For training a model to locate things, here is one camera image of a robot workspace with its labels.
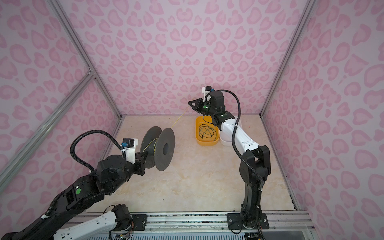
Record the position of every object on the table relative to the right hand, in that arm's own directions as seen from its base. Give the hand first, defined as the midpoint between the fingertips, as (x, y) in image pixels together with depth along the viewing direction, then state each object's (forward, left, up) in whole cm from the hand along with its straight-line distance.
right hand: (191, 100), depth 80 cm
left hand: (-30, +17, -2) cm, 35 cm away
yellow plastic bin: (-4, -8, -33) cm, 35 cm away
